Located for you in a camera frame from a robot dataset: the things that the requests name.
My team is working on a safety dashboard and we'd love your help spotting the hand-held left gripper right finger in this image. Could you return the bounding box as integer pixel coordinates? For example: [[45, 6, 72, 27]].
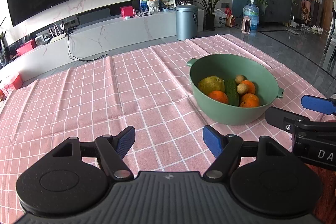
[[203, 125, 286, 179]]

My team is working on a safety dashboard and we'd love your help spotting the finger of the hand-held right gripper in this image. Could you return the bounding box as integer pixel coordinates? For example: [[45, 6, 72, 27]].
[[265, 107, 336, 133], [301, 95, 336, 115]]

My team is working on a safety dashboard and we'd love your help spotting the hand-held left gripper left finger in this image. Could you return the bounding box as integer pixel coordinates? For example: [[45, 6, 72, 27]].
[[51, 126, 136, 180]]

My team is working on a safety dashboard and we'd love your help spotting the green colander bowl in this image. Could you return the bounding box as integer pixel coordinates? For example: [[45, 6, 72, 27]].
[[186, 54, 285, 126]]

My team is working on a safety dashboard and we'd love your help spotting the orange mandarin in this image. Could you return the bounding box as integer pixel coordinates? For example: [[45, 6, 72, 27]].
[[240, 93, 260, 108], [208, 90, 229, 104], [241, 80, 256, 95]]

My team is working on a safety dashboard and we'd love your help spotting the yellow-green pear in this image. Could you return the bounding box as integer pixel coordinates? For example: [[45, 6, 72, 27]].
[[197, 76, 226, 94]]

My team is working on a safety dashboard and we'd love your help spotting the person's red clothing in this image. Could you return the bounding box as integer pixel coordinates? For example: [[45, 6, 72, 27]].
[[306, 163, 336, 224]]

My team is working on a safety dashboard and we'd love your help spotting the green cucumber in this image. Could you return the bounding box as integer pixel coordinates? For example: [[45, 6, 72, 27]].
[[224, 78, 240, 107]]

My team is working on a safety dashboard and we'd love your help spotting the pink checked tablecloth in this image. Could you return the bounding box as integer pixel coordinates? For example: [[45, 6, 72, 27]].
[[0, 34, 328, 224]]

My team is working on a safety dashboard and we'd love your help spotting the small white heater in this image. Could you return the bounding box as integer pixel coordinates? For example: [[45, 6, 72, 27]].
[[241, 16, 253, 34]]

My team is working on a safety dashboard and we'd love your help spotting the blue water jug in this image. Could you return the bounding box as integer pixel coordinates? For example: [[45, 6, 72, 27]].
[[243, 0, 260, 31]]

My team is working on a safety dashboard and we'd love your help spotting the dark sideboard cabinet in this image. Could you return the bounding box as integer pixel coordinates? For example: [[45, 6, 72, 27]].
[[264, 0, 296, 24]]

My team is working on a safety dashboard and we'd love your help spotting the white marble television cabinet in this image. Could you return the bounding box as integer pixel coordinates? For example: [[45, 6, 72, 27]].
[[0, 7, 204, 83]]

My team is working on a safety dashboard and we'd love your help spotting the white plastic bag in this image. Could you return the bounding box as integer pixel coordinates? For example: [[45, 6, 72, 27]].
[[213, 9, 228, 28]]

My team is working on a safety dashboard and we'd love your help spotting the grey pedal trash can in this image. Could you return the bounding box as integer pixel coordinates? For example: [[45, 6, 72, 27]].
[[175, 4, 198, 41]]

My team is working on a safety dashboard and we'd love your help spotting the white router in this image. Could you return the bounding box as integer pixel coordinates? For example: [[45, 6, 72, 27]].
[[49, 25, 67, 43]]

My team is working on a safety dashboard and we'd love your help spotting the red gift box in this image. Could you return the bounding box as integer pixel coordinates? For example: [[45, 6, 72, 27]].
[[7, 72, 23, 90]]

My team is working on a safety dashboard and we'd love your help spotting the tall potted plant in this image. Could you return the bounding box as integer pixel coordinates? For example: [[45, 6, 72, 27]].
[[187, 0, 230, 31]]

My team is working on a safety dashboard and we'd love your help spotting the white flower basket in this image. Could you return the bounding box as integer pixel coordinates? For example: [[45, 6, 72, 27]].
[[146, 0, 160, 14]]

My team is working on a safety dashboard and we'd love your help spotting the black power cable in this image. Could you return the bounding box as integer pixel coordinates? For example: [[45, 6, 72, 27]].
[[68, 32, 109, 62]]

